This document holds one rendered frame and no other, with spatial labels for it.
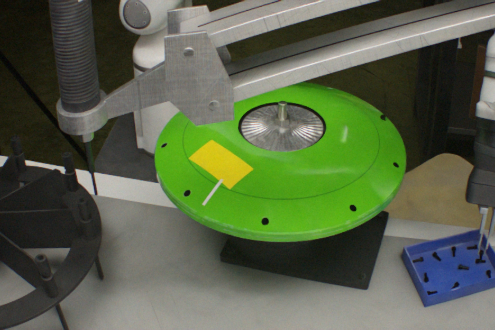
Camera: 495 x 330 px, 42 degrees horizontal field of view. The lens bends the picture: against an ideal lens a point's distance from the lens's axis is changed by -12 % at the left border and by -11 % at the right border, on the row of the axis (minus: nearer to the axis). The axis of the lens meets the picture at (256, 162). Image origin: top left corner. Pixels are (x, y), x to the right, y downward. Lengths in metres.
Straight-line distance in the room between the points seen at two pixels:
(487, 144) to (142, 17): 0.55
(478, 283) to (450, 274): 0.05
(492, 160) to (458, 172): 0.74
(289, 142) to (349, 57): 0.28
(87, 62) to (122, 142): 0.70
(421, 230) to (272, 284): 0.23
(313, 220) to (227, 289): 0.18
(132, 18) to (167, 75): 0.51
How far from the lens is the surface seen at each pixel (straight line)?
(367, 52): 0.60
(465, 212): 1.52
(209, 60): 0.58
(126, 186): 1.08
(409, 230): 1.01
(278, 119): 0.87
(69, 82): 0.61
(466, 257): 0.98
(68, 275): 0.85
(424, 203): 1.52
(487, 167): 0.89
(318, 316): 0.88
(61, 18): 0.58
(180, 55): 0.58
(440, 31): 0.60
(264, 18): 0.57
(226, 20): 0.59
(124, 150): 1.27
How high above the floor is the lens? 1.59
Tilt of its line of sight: 37 degrees down
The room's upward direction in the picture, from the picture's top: 1 degrees counter-clockwise
